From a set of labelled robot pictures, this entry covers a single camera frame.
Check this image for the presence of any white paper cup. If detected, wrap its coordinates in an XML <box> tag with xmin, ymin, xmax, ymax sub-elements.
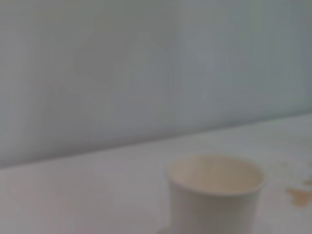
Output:
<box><xmin>166</xmin><ymin>154</ymin><xmax>266</xmax><ymax>234</ymax></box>

